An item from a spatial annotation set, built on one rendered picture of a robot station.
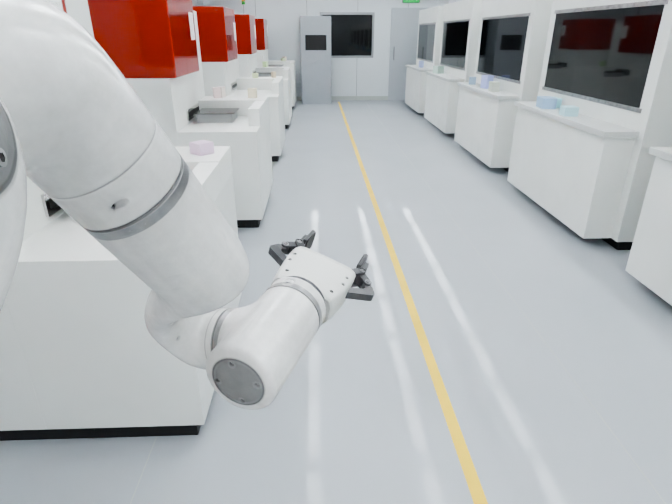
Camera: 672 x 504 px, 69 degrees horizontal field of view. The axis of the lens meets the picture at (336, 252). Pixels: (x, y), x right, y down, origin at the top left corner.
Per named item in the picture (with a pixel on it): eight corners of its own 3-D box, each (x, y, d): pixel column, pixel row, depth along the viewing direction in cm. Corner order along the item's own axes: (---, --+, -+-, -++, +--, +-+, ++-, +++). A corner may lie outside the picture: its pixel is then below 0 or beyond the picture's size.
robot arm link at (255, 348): (260, 339, 66) (324, 344, 62) (206, 408, 55) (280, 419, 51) (246, 285, 62) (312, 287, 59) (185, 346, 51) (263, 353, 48)
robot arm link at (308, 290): (250, 322, 65) (260, 310, 68) (309, 352, 64) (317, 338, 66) (263, 273, 61) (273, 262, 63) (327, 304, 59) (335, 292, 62)
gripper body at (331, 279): (255, 310, 67) (288, 272, 76) (322, 343, 65) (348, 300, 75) (266, 267, 63) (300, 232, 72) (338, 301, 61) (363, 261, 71)
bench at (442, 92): (443, 139, 776) (456, -3, 695) (421, 121, 941) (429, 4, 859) (511, 139, 780) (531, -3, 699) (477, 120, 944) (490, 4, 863)
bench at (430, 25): (417, 117, 977) (424, 5, 896) (402, 105, 1141) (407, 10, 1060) (470, 117, 981) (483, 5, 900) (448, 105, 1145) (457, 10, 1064)
